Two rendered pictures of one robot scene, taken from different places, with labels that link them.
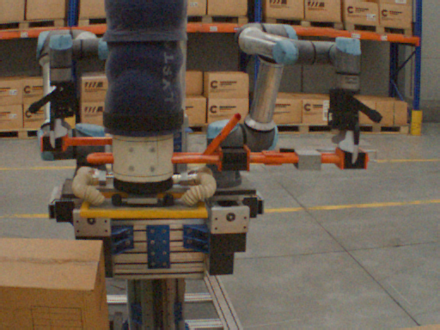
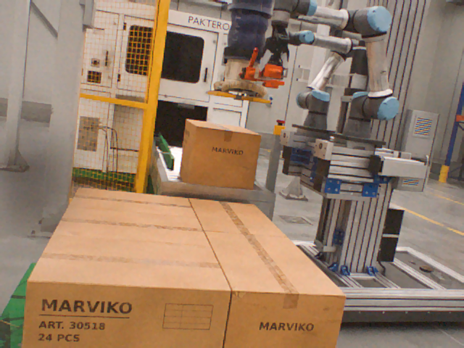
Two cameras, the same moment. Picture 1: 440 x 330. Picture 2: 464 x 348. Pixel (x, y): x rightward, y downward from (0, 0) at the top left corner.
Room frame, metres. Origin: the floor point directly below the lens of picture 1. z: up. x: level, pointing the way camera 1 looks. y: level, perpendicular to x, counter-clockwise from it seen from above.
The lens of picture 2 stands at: (1.43, -2.28, 1.12)
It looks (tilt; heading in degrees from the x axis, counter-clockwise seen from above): 9 degrees down; 82
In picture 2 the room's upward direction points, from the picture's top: 9 degrees clockwise
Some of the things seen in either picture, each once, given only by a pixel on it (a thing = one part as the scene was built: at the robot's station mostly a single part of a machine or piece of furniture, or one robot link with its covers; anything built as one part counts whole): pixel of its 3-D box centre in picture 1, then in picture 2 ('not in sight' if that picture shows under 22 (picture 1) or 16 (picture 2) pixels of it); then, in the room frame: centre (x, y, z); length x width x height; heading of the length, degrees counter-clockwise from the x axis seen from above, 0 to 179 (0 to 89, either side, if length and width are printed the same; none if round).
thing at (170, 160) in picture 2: not in sight; (161, 148); (1.28, 1.79, 0.60); 1.60 x 0.10 x 0.09; 96
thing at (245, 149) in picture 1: (232, 157); (251, 74); (1.74, -0.05, 1.27); 0.10 x 0.08 x 0.06; 5
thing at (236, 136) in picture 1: (223, 138); (363, 105); (2.35, -0.04, 1.20); 0.13 x 0.12 x 0.14; 110
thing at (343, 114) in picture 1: (344, 109); (276, 38); (1.78, -0.38, 1.41); 0.09 x 0.08 x 0.12; 94
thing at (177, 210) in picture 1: (142, 204); (221, 91); (1.62, 0.19, 1.16); 0.34 x 0.10 x 0.05; 95
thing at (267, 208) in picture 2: not in sight; (217, 209); (1.71, 0.31, 0.48); 0.70 x 0.03 x 0.15; 6
